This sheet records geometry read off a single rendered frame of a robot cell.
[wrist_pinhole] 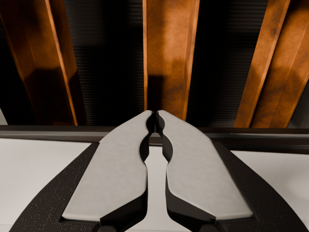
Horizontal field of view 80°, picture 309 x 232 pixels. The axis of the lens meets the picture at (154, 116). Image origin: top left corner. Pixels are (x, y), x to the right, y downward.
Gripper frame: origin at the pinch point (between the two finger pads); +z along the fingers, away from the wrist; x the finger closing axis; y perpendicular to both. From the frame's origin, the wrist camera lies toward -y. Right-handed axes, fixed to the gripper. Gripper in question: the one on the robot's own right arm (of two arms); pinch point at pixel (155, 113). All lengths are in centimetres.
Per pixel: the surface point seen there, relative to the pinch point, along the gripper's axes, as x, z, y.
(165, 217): 1.7, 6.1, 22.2
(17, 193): -19.5, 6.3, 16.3
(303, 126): 42, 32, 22
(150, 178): -0.6, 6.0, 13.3
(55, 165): -12.6, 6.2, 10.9
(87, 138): -8.8, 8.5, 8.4
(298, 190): 20.0, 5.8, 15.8
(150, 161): -0.6, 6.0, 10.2
